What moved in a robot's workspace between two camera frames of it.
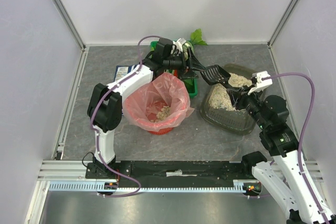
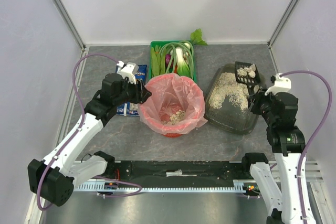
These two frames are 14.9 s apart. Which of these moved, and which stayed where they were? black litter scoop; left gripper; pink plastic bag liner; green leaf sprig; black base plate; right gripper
Moved: pink plastic bag liner; black litter scoop; right gripper; left gripper
Stayed: green leaf sprig; black base plate
